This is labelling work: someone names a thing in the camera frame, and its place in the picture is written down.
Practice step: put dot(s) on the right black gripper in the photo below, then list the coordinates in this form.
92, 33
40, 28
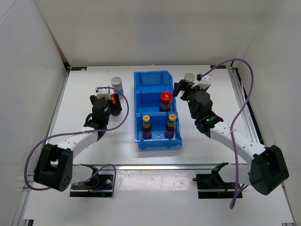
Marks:
181, 86

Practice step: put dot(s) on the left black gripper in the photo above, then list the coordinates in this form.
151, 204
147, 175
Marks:
92, 97

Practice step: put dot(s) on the silver-cap blue-label shaker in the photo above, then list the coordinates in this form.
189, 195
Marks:
116, 82
189, 77

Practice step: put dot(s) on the red-cap sauce jar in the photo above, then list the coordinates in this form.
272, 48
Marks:
116, 105
166, 98

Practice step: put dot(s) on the yellow-cap sauce bottle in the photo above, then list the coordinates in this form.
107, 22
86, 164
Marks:
147, 127
170, 126

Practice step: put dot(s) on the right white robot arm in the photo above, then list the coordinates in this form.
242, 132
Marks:
266, 169

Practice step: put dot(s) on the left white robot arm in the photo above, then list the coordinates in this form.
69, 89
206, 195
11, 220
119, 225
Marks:
54, 167

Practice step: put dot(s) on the blue three-compartment plastic bin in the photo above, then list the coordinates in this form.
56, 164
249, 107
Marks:
148, 87

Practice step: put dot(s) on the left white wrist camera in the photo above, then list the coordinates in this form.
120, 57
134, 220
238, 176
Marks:
103, 93

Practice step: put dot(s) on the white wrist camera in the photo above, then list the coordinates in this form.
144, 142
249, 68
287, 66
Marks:
103, 93
203, 82

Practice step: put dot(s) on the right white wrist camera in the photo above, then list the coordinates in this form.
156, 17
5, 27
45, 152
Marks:
203, 82

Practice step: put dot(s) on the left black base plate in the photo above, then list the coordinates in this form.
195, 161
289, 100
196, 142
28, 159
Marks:
101, 186

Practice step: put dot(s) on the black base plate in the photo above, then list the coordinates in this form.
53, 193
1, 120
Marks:
101, 186
209, 189

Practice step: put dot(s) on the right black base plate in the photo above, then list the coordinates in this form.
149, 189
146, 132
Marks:
209, 189

